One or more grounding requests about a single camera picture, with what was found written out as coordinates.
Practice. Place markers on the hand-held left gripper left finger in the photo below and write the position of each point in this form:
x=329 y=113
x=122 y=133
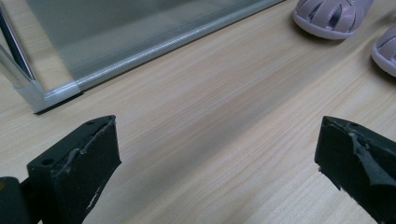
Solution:
x=77 y=174

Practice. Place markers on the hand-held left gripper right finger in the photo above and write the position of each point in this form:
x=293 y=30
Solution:
x=351 y=155

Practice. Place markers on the grey metal shoe rack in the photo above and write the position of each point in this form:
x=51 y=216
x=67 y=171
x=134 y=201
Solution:
x=124 y=34

